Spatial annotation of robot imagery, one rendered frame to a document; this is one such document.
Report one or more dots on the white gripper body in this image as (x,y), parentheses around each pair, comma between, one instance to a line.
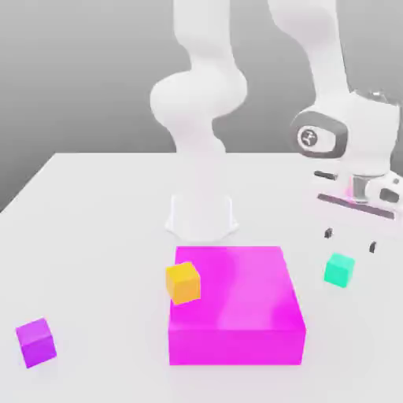
(352,217)

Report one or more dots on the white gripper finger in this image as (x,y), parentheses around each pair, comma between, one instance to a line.
(328,233)
(372,247)

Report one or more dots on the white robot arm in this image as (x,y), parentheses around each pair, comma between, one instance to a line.
(196,94)

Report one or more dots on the small teal cube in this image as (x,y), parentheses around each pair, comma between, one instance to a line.
(338,270)

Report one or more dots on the small orange cube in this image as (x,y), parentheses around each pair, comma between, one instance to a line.
(184,283)

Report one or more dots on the small purple cube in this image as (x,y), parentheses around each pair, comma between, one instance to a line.
(36,343)

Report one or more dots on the large magenta box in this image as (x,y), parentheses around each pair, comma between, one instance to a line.
(245,315)

